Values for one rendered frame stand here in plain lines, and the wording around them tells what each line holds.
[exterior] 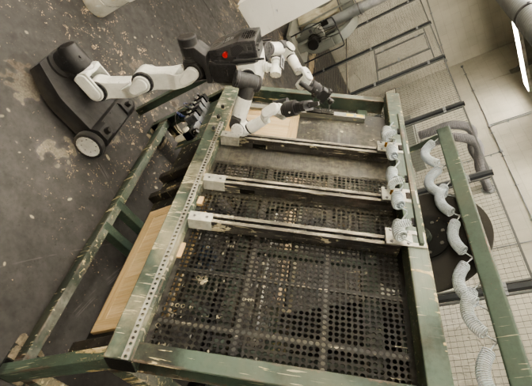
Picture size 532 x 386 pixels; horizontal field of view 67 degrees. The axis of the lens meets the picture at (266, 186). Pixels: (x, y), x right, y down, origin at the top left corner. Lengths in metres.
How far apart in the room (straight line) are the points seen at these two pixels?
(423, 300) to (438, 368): 0.29
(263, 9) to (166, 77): 4.04
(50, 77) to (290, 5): 4.29
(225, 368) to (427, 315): 0.85
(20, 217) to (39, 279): 0.36
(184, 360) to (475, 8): 10.85
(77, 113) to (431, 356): 2.42
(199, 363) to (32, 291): 1.22
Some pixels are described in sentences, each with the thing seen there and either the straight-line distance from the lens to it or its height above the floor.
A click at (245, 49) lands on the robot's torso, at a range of 2.39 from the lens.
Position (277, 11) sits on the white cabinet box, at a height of 0.50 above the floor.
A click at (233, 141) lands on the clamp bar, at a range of 2.62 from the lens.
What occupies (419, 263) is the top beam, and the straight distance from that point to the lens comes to 2.01.
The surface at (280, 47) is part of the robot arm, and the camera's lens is 2.85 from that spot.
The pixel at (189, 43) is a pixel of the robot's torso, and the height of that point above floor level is 1.05.
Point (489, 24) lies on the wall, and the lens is 11.91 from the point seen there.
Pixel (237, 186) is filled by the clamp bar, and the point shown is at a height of 1.08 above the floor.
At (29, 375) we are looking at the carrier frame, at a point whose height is 0.23.
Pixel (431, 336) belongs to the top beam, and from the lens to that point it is 1.82.
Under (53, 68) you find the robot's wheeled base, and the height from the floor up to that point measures 0.18.
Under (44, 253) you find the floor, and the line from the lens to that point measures 2.67.
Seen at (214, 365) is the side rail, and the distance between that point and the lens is 1.69.
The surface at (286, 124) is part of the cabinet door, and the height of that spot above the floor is 1.24.
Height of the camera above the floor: 2.21
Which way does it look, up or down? 26 degrees down
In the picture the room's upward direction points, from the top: 71 degrees clockwise
